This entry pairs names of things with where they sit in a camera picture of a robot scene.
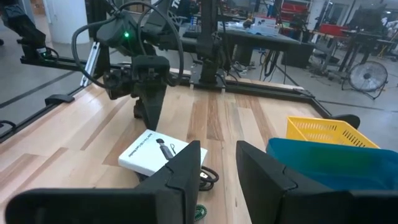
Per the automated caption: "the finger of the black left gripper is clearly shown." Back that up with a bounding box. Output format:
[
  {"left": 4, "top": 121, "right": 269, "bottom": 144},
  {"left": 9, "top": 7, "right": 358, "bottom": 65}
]
[
  {"left": 132, "top": 98, "right": 146, "bottom": 119},
  {"left": 134, "top": 79, "right": 169, "bottom": 131}
]

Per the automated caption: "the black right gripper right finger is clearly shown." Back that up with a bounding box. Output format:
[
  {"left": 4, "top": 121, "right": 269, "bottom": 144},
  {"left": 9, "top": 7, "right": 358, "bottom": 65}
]
[{"left": 235, "top": 140, "right": 398, "bottom": 224}]

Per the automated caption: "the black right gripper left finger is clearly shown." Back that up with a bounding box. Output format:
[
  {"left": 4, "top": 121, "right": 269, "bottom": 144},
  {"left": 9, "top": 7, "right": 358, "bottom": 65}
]
[{"left": 5, "top": 139, "right": 202, "bottom": 224}]

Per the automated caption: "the white product box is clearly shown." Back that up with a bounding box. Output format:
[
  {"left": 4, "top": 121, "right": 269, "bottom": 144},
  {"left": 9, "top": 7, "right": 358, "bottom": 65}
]
[{"left": 118, "top": 129, "right": 208, "bottom": 177}]

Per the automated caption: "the teal plastic bin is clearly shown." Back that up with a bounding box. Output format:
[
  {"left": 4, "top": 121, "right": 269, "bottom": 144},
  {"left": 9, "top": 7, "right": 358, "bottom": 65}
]
[{"left": 266, "top": 138, "right": 398, "bottom": 192}]

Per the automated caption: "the red plastic bin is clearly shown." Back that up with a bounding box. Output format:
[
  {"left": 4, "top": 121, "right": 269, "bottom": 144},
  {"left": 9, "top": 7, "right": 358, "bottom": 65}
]
[{"left": 319, "top": 23, "right": 349, "bottom": 37}]

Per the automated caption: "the silver aluminium extrusion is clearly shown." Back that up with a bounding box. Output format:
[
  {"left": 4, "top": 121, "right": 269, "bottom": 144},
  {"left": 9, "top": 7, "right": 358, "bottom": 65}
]
[{"left": 80, "top": 42, "right": 102, "bottom": 88}]

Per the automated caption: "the yellow plastic basket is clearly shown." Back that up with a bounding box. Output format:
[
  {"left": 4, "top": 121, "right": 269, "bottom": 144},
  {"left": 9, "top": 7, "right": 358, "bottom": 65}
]
[{"left": 285, "top": 116, "right": 381, "bottom": 149}]

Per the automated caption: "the black table clamp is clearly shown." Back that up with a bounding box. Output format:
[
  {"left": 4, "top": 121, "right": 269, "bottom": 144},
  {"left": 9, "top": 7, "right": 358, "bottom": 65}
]
[{"left": 44, "top": 93, "right": 75, "bottom": 106}]

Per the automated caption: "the white building column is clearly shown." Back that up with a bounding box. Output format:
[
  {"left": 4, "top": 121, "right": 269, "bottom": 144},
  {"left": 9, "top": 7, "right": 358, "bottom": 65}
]
[{"left": 43, "top": 0, "right": 91, "bottom": 44}]

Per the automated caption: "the grey desk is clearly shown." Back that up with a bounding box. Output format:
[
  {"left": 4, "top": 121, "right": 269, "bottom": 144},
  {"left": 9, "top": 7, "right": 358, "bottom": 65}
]
[{"left": 182, "top": 21, "right": 315, "bottom": 69}]

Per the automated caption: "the white cardboard box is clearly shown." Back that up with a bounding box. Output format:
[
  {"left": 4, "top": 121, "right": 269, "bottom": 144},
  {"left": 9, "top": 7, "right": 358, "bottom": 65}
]
[{"left": 253, "top": 17, "right": 279, "bottom": 35}]

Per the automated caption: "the black floor fan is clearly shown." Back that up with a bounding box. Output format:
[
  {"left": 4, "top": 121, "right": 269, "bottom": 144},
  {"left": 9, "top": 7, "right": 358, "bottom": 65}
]
[{"left": 346, "top": 60, "right": 389, "bottom": 100}]

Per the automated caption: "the green braided cable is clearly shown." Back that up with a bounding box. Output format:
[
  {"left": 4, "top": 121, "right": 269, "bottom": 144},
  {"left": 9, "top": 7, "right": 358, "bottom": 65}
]
[{"left": 195, "top": 203, "right": 208, "bottom": 222}]

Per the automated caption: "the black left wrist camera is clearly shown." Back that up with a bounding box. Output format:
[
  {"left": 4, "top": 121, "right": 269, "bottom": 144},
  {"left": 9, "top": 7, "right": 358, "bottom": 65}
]
[{"left": 95, "top": 12, "right": 142, "bottom": 57}]

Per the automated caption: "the black camera cable loop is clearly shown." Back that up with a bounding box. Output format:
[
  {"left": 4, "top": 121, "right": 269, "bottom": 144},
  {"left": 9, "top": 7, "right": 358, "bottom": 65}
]
[{"left": 71, "top": 0, "right": 185, "bottom": 90}]

